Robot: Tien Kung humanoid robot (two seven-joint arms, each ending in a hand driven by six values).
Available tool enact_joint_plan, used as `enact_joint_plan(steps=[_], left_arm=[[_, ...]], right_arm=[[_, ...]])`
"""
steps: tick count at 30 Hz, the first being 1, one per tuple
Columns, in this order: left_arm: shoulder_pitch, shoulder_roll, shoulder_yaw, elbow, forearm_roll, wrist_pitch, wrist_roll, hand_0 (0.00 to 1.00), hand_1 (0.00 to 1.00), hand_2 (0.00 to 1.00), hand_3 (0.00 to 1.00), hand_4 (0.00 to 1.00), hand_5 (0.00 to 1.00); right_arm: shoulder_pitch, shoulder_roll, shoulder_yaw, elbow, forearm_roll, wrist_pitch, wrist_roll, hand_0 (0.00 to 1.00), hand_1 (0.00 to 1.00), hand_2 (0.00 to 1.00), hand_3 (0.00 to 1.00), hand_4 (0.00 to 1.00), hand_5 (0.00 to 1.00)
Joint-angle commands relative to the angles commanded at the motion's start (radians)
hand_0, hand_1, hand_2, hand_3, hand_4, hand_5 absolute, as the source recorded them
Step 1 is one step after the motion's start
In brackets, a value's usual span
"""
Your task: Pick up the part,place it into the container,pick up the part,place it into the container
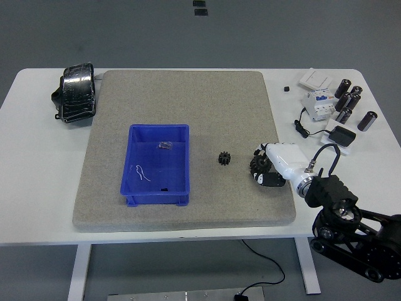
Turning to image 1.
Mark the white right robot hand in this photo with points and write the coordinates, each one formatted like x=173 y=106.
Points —
x=286 y=158

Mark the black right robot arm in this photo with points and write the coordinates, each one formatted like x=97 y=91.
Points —
x=372 y=241

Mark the blue plastic box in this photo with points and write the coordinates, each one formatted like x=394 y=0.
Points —
x=147 y=169

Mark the black power adapter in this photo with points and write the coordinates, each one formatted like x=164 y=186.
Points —
x=343 y=135

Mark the white circuit breaker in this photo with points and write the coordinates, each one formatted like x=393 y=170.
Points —
x=316 y=105

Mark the small black cube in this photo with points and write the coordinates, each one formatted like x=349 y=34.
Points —
x=286 y=88

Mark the black cylindrical capacitor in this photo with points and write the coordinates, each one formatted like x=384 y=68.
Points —
x=367 y=120
x=344 y=115
x=343 y=87
x=354 y=100
x=357 y=89
x=342 y=101

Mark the white table leg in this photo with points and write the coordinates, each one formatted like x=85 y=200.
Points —
x=78 y=269
x=308 y=266

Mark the grey-brown mat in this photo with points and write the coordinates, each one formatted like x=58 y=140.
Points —
x=188 y=100

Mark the black floor plug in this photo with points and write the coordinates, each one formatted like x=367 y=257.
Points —
x=240 y=297

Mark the black tape-wrapped bundle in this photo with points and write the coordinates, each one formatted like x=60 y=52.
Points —
x=78 y=94

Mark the white wall switch plate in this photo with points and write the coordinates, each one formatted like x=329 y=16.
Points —
x=314 y=78

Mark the grey metal base plate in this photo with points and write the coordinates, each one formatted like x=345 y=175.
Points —
x=156 y=296

